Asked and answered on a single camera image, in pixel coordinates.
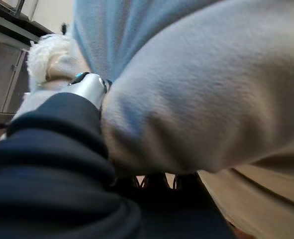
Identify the grey fabric sofa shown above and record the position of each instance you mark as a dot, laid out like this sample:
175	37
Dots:
107	37

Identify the grey low cabinet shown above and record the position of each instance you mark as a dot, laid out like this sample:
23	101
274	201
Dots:
2	74

